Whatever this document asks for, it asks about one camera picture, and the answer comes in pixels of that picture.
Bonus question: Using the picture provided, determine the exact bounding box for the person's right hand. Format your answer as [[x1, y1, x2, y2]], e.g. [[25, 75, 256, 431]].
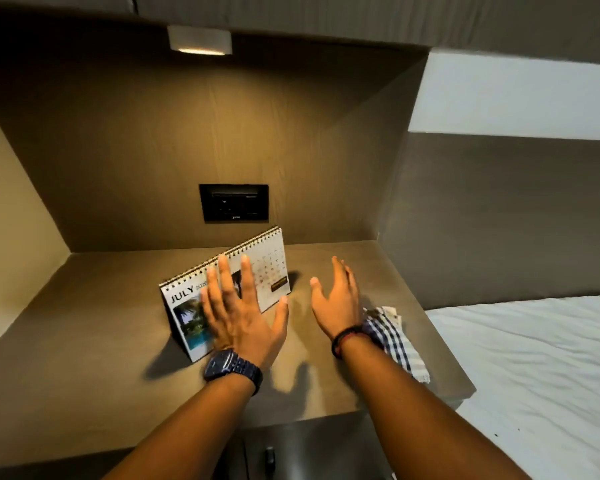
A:
[[310, 256, 364, 341]]

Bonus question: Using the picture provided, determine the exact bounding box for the person's right forearm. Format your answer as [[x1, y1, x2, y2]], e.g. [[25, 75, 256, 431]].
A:
[[337, 334, 531, 480]]

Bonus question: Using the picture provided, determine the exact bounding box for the spiral desk calendar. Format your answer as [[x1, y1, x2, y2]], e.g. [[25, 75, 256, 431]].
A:
[[159, 226, 292, 364]]

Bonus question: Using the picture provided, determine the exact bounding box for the person's left forearm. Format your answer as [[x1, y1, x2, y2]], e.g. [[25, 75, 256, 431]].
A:
[[102, 364, 281, 480]]

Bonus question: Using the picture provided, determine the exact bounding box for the bed with white sheet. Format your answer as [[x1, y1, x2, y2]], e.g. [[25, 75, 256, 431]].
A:
[[424, 293, 600, 480]]

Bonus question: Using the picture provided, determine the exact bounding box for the person's left hand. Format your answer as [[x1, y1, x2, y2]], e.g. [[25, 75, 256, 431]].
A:
[[200, 254, 290, 370]]

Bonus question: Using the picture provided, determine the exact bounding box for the overhead wooden cabinet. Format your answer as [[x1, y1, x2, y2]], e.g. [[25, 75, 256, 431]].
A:
[[0, 0, 600, 68]]

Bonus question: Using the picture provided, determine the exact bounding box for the grey cabinet door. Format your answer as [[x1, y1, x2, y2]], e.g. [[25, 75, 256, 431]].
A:
[[240, 411, 396, 480]]

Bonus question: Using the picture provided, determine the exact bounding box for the black and red bracelet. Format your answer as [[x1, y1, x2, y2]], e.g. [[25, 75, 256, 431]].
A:
[[331, 324, 376, 360]]

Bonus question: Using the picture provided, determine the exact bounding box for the black wall socket panel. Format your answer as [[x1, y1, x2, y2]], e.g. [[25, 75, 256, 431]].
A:
[[199, 184, 270, 225]]

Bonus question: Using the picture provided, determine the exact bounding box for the dark blue wristwatch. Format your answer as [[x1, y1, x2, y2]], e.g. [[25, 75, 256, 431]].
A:
[[203, 348, 264, 397]]

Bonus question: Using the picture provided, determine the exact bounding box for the under-cabinet light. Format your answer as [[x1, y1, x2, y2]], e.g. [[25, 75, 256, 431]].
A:
[[167, 25, 234, 57]]

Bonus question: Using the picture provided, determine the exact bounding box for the checkered blue white cloth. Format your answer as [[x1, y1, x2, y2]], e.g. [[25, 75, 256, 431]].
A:
[[362, 306, 431, 384]]

